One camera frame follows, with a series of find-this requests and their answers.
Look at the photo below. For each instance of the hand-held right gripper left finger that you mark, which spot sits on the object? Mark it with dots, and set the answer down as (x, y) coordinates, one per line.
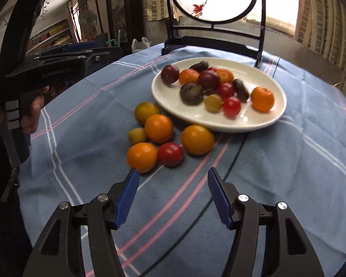
(127, 200)

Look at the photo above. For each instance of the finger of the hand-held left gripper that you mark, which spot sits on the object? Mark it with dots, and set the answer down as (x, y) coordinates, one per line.
(80, 46)
(102, 56)

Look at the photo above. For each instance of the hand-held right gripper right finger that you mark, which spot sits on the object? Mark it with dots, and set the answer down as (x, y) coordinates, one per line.
(219, 200)

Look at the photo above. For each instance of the orange mandarin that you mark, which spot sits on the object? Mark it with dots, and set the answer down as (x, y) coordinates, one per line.
(158, 128)
(141, 157)
(262, 98)
(225, 76)
(188, 77)

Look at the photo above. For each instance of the red tomato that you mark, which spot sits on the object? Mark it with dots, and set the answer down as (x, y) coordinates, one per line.
(170, 154)
(231, 106)
(225, 90)
(212, 69)

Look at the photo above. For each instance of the yellow-orange round fruit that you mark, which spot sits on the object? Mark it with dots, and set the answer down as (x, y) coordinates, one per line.
(197, 139)

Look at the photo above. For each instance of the small yellow plum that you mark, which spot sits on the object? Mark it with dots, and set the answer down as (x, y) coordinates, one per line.
(213, 103)
(137, 136)

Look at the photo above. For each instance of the dark red plum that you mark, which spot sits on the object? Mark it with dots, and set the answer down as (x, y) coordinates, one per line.
(169, 74)
(209, 82)

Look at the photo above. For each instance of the yellow-green plum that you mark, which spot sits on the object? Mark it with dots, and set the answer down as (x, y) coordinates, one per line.
(146, 112)

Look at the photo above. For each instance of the white round plate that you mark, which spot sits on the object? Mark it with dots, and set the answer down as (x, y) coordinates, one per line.
(173, 106)

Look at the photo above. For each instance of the wrinkled purple passion fruit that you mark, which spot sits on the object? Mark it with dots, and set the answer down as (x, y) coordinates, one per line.
(199, 65)

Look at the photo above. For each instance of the brown scaly round fruit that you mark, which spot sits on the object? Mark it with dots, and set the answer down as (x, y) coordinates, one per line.
(192, 93)

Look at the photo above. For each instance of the oblong dark purple fruit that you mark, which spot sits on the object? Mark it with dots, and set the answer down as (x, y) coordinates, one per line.
(241, 89)

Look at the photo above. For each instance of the person's left hand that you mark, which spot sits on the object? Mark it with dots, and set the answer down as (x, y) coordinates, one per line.
(33, 118)

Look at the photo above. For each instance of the standing floor fan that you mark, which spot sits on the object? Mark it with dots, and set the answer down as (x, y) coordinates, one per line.
(88, 23)

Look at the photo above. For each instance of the bookshelf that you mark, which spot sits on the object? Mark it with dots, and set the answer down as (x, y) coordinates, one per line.
(52, 36)

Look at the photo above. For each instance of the white plastic bag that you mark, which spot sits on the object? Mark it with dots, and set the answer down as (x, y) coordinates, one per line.
(140, 45)

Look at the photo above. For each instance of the dark wooden coat stand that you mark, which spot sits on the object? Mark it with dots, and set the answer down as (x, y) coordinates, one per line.
(96, 5)

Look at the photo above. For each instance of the dark framed painting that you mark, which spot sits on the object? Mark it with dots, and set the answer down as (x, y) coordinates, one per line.
(122, 14)

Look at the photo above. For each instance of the blue striped tablecloth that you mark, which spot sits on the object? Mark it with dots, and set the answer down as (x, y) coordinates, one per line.
(276, 179)

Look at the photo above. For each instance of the bird painting table screen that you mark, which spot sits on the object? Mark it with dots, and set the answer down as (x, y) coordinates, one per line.
(216, 0)

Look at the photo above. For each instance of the window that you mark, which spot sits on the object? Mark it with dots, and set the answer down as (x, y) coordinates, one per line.
(279, 3)

